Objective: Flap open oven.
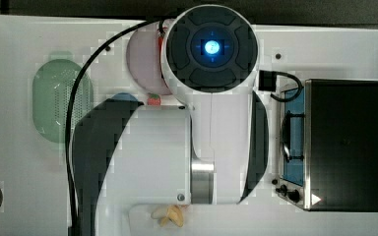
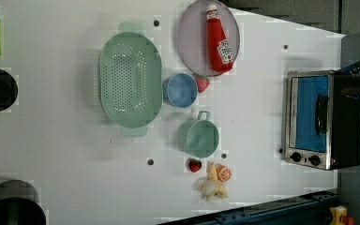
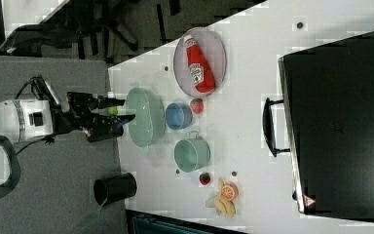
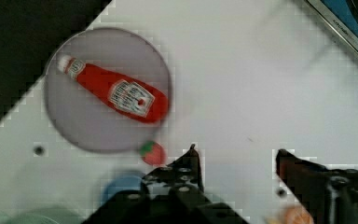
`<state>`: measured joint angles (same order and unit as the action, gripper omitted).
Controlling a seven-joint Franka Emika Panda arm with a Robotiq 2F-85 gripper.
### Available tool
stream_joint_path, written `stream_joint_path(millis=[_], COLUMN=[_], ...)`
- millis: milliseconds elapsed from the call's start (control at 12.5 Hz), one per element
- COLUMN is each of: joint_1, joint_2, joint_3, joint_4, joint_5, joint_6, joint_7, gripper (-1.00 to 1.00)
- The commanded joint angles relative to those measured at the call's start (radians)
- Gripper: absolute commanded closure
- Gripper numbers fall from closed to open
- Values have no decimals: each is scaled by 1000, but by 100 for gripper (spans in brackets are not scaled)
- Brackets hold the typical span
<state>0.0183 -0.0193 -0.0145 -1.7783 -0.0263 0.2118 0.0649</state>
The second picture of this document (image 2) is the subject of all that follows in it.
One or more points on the silver black toaster oven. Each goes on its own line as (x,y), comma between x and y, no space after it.
(322,120)

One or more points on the red ketchup bottle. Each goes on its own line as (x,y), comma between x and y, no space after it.
(218,46)

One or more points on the yellow red emergency button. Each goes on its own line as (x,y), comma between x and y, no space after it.
(340,216)

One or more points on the large red strawberry toy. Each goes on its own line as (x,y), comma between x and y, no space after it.
(202,83)

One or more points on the orange half toy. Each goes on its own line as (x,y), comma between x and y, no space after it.
(224,173)

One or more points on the blue cup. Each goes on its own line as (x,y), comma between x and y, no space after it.
(180,90)

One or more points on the small red strawberry toy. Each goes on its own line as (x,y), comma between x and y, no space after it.
(194,165)

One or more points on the green oval colander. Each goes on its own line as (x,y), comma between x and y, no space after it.
(130,86)

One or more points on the blue metal table frame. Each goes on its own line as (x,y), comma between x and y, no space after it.
(309,209)

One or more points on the green mug with handle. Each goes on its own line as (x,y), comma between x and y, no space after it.
(198,137)

